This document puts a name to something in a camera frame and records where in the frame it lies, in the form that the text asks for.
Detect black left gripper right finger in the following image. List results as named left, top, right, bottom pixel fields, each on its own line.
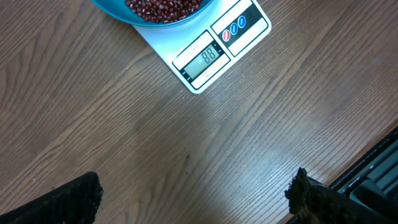
left=284, top=167, right=392, bottom=224

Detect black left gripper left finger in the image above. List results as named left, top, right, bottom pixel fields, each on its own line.
left=1, top=172, right=104, bottom=224

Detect white digital kitchen scale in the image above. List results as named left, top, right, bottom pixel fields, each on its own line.
left=135, top=0, right=272, bottom=94

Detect red adzuki beans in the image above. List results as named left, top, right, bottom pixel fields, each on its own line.
left=124, top=0, right=202, bottom=24

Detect blue metal bowl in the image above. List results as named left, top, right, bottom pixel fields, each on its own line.
left=93, top=0, right=213, bottom=27

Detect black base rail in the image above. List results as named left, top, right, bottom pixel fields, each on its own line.
left=285, top=126, right=398, bottom=224

